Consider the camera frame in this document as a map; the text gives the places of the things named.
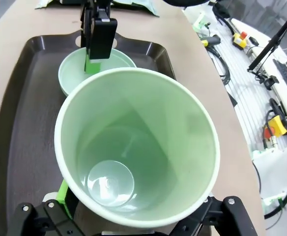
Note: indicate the black rounded object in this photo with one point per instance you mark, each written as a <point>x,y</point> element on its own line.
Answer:
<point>185,2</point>

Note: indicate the large yellow emergency stop box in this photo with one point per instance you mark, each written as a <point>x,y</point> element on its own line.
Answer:
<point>277,126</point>

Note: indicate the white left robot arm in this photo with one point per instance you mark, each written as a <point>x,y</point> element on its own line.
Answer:
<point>273,172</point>

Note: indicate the black plastic serving tray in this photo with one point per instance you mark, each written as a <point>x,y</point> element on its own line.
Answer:
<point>28,123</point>

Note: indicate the black tripod pole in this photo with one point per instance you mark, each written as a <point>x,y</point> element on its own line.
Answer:
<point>271,41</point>

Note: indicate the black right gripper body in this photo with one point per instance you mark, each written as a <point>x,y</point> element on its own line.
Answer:
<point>99,8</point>

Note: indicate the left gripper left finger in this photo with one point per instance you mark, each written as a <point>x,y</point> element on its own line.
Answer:
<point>60,216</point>

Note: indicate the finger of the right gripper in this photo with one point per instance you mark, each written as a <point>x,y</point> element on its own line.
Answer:
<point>101,39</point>
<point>85,29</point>

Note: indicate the small yellow emergency stop box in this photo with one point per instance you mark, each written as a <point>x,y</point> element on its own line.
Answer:
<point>239,40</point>

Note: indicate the white and green printed part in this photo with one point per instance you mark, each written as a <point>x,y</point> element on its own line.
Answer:
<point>200,23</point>

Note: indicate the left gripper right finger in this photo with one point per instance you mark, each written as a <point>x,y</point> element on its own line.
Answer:
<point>227,218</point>

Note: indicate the pale blue-green shallow bowl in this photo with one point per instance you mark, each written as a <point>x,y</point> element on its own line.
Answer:
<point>72,73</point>

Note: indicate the small black camera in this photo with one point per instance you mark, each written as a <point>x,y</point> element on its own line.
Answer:
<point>271,82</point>

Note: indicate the pale green cloth mat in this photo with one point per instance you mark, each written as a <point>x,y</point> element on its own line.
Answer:
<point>133,6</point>

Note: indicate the pale green plastic cup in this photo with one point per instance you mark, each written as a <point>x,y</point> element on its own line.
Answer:
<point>146,123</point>

